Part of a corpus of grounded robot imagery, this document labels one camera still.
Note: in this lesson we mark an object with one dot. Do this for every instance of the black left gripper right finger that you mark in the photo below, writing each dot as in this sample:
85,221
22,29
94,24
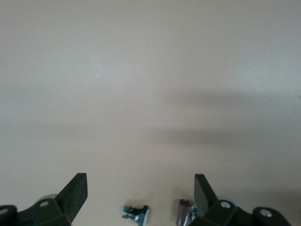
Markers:
204,200

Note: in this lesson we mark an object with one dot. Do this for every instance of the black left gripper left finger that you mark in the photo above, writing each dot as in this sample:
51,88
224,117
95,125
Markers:
70,200

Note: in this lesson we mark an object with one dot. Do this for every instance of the brown cylinder part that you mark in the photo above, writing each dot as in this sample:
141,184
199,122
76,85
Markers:
183,214

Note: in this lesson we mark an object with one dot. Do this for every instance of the small black clip part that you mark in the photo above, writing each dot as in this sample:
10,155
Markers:
138,213

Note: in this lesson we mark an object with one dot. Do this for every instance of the brown table cover sheet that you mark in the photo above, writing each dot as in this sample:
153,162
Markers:
117,70

